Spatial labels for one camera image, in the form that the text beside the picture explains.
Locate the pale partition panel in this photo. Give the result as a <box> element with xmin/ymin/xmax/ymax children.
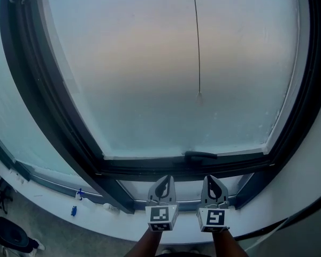
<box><xmin>242</xmin><ymin>193</ymin><xmax>321</xmax><ymax>257</ymax></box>

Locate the person's right forearm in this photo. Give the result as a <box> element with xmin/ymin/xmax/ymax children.
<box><xmin>210</xmin><ymin>228</ymin><xmax>249</xmax><ymax>257</ymax></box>

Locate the person's black clothing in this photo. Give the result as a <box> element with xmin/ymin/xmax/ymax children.
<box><xmin>154</xmin><ymin>252</ymin><xmax>212</xmax><ymax>257</ymax></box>

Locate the small white bottle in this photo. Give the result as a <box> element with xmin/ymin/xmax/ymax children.
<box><xmin>102</xmin><ymin>202</ymin><xmax>120</xmax><ymax>215</ymax></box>

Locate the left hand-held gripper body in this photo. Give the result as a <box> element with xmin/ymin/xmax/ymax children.
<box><xmin>145</xmin><ymin>175</ymin><xmax>179</xmax><ymax>232</ymax></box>

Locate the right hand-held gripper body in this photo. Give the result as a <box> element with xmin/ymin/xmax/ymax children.
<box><xmin>196</xmin><ymin>175</ymin><xmax>230</xmax><ymax>233</ymax></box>

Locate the black window handle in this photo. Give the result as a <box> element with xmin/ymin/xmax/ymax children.
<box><xmin>184</xmin><ymin>150</ymin><xmax>218</xmax><ymax>164</ymax></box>

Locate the spray bottle with blue trigger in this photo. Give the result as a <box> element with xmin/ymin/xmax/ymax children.
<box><xmin>74</xmin><ymin>188</ymin><xmax>96</xmax><ymax>210</ymax></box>

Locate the thin pull cord with tassel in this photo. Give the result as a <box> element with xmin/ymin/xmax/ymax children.
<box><xmin>191</xmin><ymin>0</ymin><xmax>204</xmax><ymax>107</ymax></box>

